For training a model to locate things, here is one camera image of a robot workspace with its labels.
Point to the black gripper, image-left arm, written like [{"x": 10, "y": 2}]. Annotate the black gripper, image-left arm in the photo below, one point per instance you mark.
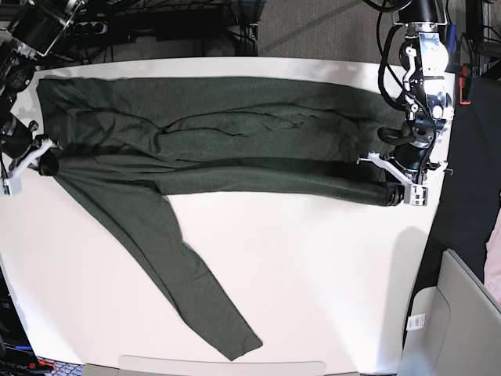
[{"x": 18, "y": 140}]

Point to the black gripper, image-right arm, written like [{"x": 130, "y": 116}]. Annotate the black gripper, image-right arm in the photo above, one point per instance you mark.
[{"x": 407, "y": 158}]

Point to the green long-sleeve T-shirt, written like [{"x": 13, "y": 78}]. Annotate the green long-sleeve T-shirt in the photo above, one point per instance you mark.
[{"x": 128, "y": 144}]

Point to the pink cloth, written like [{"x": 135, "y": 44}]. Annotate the pink cloth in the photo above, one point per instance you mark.
[{"x": 492, "y": 280}]

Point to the white barcode label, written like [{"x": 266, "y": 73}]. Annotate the white barcode label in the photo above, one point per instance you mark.
[{"x": 416, "y": 322}]

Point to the red clamp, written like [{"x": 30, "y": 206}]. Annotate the red clamp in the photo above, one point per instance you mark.
[{"x": 464, "y": 80}]

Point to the black power strip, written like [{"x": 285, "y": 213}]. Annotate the black power strip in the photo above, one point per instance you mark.
[{"x": 90, "y": 28}]

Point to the grey plastic bin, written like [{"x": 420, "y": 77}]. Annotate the grey plastic bin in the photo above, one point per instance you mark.
[{"x": 461, "y": 335}]

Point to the black box with blue label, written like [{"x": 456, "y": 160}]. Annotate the black box with blue label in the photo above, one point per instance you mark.
[{"x": 17, "y": 357}]

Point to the white camera mount, image-right gripper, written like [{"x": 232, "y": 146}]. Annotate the white camera mount, image-right gripper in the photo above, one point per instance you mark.
[{"x": 415, "y": 184}]

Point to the white camera mount, image-left gripper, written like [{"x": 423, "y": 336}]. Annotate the white camera mount, image-left gripper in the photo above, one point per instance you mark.
[{"x": 11, "y": 176}]

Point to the blue-handled tool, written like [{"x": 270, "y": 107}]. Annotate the blue-handled tool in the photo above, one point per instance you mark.
[{"x": 450, "y": 42}]

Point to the orange-handled tool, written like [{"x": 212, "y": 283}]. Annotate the orange-handled tool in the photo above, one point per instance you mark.
[{"x": 41, "y": 366}]

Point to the black aluminium frame post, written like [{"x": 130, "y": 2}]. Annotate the black aluminium frame post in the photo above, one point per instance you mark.
[{"x": 247, "y": 15}]

